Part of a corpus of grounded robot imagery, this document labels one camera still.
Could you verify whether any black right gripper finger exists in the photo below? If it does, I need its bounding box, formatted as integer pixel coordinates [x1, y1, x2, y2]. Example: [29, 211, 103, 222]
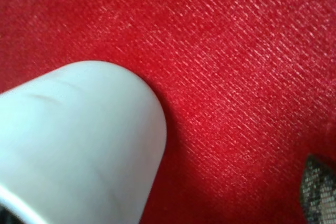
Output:
[300, 155, 335, 223]

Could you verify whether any light blue plastic cup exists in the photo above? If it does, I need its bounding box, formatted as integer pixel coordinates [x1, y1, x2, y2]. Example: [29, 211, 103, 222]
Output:
[1, 61, 167, 223]

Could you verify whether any red velvet tablecloth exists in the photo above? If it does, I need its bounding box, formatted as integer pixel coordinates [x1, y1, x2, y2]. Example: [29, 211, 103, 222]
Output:
[1, 0, 335, 223]

